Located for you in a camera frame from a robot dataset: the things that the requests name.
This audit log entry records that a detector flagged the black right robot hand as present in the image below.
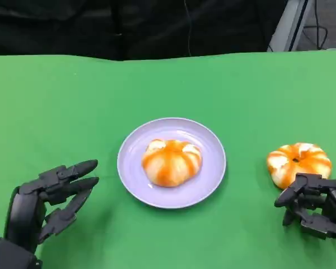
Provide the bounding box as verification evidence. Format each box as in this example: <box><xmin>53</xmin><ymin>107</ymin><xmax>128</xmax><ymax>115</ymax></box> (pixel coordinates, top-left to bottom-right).
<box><xmin>274</xmin><ymin>173</ymin><xmax>336</xmax><ymax>242</ymax></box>

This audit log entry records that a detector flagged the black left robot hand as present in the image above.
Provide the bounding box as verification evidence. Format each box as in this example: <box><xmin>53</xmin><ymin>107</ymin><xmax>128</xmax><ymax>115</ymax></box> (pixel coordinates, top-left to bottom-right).
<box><xmin>4</xmin><ymin>159</ymin><xmax>100</xmax><ymax>247</ymax></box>

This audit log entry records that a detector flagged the orange and white bread roll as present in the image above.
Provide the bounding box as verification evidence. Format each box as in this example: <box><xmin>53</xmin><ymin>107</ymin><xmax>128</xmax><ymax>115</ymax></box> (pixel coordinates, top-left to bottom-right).
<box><xmin>141</xmin><ymin>139</ymin><xmax>203</xmax><ymax>188</ymax></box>
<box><xmin>266</xmin><ymin>142</ymin><xmax>333</xmax><ymax>189</ymax></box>

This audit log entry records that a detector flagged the lilac plate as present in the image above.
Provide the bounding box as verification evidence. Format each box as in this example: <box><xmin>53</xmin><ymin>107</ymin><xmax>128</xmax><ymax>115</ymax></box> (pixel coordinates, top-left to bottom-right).
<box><xmin>116</xmin><ymin>117</ymin><xmax>227</xmax><ymax>210</ymax></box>

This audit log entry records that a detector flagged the grey slanted panel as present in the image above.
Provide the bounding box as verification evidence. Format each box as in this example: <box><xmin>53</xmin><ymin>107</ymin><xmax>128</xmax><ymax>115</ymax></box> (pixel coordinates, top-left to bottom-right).
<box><xmin>267</xmin><ymin>0</ymin><xmax>318</xmax><ymax>53</ymax></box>

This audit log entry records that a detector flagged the black table skirt cloth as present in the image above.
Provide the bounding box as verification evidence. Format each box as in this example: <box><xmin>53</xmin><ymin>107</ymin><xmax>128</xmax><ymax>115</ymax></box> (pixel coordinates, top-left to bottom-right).
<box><xmin>0</xmin><ymin>0</ymin><xmax>288</xmax><ymax>61</ymax></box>

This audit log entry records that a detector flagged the green table cloth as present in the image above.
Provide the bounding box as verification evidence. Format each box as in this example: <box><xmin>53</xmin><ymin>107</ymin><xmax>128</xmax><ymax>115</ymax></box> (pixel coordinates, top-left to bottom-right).
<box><xmin>0</xmin><ymin>49</ymin><xmax>336</xmax><ymax>269</ymax></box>

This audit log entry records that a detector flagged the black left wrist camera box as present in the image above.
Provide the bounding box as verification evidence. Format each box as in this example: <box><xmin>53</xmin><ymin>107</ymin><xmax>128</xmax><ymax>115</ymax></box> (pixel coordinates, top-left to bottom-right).
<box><xmin>0</xmin><ymin>237</ymin><xmax>43</xmax><ymax>269</ymax></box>

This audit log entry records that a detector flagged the black floor cable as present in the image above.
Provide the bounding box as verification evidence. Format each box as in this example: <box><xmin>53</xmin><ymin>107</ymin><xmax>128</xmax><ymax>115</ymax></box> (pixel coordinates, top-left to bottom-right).
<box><xmin>301</xmin><ymin>24</ymin><xmax>329</xmax><ymax>49</ymax></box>

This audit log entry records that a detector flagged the thin hanging cable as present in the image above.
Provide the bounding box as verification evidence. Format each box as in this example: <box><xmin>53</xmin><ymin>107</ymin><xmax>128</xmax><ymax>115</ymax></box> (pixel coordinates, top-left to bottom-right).
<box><xmin>184</xmin><ymin>0</ymin><xmax>192</xmax><ymax>55</ymax></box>

